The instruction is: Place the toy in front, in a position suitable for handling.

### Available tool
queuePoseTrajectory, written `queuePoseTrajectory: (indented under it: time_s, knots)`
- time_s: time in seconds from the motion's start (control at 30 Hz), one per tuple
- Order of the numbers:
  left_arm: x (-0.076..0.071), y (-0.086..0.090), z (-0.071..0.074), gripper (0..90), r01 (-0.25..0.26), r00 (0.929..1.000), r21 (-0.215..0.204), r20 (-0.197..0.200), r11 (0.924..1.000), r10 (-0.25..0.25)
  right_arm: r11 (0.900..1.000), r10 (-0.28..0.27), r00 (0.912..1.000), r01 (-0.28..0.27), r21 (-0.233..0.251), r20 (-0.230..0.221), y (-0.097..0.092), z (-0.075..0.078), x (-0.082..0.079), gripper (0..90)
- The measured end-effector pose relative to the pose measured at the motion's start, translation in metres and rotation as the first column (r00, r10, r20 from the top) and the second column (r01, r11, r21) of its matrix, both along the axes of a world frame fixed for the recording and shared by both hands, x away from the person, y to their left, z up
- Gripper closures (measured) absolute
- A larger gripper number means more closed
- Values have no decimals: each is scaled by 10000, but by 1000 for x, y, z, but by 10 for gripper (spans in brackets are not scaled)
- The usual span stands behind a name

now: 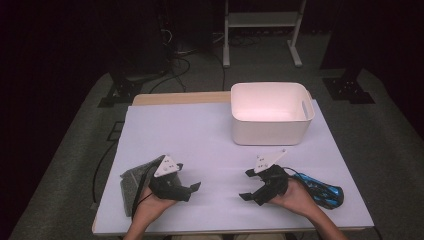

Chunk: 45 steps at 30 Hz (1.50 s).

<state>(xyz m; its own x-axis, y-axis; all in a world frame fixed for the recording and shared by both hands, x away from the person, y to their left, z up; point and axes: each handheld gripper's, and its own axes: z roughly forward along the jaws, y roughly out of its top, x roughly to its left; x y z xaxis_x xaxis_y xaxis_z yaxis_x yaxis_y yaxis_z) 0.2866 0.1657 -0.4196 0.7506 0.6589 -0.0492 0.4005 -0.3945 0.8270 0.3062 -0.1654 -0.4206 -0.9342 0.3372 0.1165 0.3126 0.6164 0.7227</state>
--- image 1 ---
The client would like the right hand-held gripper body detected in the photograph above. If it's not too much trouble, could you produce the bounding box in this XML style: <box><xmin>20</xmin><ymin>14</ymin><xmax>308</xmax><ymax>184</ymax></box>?
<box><xmin>252</xmin><ymin>148</ymin><xmax>290</xmax><ymax>207</ymax></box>

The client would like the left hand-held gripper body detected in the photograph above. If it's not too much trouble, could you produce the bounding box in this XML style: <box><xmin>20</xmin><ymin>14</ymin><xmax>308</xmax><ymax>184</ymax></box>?
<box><xmin>148</xmin><ymin>154</ymin><xmax>193</xmax><ymax>203</ymax></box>

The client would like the grey fuzzy sock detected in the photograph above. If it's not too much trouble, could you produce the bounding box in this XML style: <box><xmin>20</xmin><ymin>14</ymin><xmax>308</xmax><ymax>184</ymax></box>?
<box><xmin>119</xmin><ymin>154</ymin><xmax>184</xmax><ymax>218</ymax></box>

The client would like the blue toy car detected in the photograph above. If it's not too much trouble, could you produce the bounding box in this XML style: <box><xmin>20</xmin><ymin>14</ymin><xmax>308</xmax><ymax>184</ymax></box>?
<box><xmin>292</xmin><ymin>172</ymin><xmax>345</xmax><ymax>211</ymax></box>

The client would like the person's left hand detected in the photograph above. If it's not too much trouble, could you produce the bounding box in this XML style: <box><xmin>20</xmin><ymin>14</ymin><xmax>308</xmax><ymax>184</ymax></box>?
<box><xmin>132</xmin><ymin>185</ymin><xmax>178</xmax><ymax>222</ymax></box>

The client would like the person's right hand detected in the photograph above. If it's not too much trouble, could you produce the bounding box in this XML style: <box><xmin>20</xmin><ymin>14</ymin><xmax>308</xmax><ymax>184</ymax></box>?
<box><xmin>268</xmin><ymin>178</ymin><xmax>322</xmax><ymax>218</ymax></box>

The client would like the white table mat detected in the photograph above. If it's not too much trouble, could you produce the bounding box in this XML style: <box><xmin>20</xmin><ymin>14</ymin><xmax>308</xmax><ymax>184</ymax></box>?
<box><xmin>92</xmin><ymin>99</ymin><xmax>375</xmax><ymax>236</ymax></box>

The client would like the white plastic bin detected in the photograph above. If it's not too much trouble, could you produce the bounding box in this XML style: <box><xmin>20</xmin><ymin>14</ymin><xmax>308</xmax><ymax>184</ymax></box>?
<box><xmin>230</xmin><ymin>81</ymin><xmax>316</xmax><ymax>147</ymax></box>

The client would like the light wooden table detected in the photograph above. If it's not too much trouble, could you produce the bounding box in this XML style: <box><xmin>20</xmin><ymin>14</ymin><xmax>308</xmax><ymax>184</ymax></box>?
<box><xmin>91</xmin><ymin>91</ymin><xmax>376</xmax><ymax>238</ymax></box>

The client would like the black stand base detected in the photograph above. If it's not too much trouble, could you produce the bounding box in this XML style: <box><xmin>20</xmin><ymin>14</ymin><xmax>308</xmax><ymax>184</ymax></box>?
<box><xmin>97</xmin><ymin>68</ymin><xmax>168</xmax><ymax>109</ymax></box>
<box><xmin>321</xmin><ymin>68</ymin><xmax>376</xmax><ymax>105</ymax></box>

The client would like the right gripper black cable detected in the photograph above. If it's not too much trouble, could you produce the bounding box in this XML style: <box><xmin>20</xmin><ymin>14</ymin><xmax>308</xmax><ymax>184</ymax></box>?
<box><xmin>282</xmin><ymin>166</ymin><xmax>313</xmax><ymax>192</ymax></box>

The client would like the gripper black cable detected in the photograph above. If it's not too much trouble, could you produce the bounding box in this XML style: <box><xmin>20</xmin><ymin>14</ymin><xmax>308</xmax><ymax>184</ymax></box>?
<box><xmin>282</xmin><ymin>166</ymin><xmax>313</xmax><ymax>192</ymax></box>
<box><xmin>130</xmin><ymin>159</ymin><xmax>165</xmax><ymax>221</ymax></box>

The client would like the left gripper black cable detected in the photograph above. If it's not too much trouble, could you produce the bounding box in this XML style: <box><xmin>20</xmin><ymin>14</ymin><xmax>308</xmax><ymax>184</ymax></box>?
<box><xmin>130</xmin><ymin>159</ymin><xmax>165</xmax><ymax>221</ymax></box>

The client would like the black cable beside table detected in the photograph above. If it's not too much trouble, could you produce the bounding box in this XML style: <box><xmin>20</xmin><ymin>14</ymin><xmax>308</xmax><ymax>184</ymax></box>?
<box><xmin>91</xmin><ymin>139</ymin><xmax>118</xmax><ymax>205</ymax></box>

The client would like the black floor socket frame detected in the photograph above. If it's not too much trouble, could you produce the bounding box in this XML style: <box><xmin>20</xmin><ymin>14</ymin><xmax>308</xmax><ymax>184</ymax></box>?
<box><xmin>106</xmin><ymin>120</ymin><xmax>126</xmax><ymax>142</ymax></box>

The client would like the black floor cable loop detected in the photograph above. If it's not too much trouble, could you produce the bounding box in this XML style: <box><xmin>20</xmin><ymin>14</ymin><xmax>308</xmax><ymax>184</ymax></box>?
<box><xmin>148</xmin><ymin>55</ymin><xmax>192</xmax><ymax>95</ymax></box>

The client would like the thin black floor cable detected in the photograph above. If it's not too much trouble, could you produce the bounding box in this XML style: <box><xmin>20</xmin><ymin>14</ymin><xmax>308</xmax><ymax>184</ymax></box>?
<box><xmin>211</xmin><ymin>52</ymin><xmax>228</xmax><ymax>92</ymax></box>

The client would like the white metal stand frame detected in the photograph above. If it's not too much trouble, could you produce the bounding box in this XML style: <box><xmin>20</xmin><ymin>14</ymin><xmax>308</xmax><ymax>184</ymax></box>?
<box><xmin>222</xmin><ymin>0</ymin><xmax>308</xmax><ymax>69</ymax></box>

